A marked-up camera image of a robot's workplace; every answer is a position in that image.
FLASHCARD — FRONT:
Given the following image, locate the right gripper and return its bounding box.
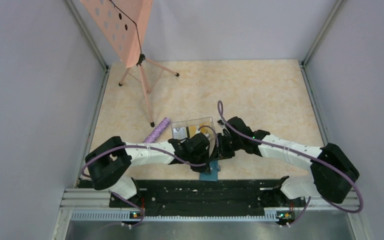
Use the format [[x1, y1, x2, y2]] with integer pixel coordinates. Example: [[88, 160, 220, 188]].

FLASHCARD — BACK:
[[210, 132, 243, 161]]

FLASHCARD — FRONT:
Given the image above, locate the blue leather card holder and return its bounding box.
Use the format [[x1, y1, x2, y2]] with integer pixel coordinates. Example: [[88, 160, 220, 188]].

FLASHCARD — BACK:
[[199, 160, 221, 182]]

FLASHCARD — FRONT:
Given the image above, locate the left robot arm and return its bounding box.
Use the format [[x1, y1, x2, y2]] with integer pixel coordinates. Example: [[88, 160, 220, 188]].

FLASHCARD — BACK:
[[81, 133, 211, 207]]

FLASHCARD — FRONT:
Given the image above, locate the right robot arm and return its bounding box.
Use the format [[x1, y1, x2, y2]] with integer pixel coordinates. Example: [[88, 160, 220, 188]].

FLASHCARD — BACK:
[[217, 116, 360, 206]]

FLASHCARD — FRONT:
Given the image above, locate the purple glitter microphone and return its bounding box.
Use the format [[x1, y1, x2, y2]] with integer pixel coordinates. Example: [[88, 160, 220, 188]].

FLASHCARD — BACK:
[[143, 117, 171, 144]]

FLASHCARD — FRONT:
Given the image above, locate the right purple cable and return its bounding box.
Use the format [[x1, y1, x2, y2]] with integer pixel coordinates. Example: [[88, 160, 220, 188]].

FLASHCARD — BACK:
[[217, 100, 364, 229]]

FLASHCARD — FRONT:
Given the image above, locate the pink music stand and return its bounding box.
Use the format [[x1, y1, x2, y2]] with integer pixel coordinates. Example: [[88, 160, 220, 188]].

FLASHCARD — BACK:
[[81, 0, 180, 128]]

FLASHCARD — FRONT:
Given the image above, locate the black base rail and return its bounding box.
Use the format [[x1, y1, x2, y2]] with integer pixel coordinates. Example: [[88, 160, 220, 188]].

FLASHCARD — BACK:
[[76, 178, 342, 220]]

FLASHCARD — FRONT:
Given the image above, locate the silver credit card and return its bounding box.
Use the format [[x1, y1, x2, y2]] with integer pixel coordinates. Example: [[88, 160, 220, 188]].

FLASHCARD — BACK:
[[172, 127, 190, 140]]

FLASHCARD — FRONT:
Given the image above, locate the clear plastic card box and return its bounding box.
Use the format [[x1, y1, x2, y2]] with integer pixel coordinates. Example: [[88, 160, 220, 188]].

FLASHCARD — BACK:
[[170, 117, 216, 140]]

